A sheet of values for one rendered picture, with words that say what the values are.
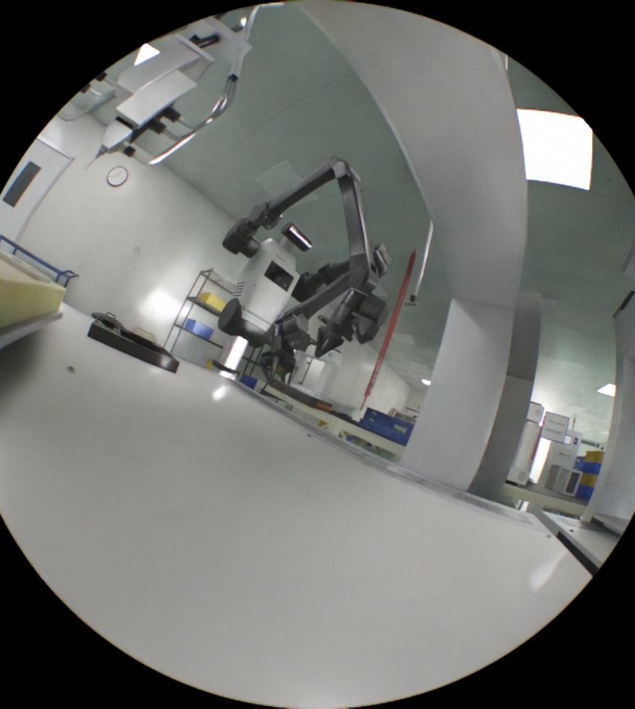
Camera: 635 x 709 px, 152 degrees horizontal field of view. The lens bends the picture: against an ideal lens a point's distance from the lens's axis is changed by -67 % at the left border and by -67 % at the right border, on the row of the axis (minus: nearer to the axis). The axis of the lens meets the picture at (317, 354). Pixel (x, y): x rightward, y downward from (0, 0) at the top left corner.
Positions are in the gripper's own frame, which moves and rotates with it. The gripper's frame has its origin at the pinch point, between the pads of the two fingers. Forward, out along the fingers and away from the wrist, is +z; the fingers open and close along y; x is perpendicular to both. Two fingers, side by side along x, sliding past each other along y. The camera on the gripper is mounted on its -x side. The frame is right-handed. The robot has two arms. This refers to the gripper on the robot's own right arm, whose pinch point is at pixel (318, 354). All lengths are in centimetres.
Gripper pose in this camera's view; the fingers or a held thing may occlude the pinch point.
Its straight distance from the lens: 64.2
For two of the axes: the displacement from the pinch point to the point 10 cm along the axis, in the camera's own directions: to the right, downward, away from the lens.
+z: -5.6, 8.3, 0.3
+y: 5.7, 3.6, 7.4
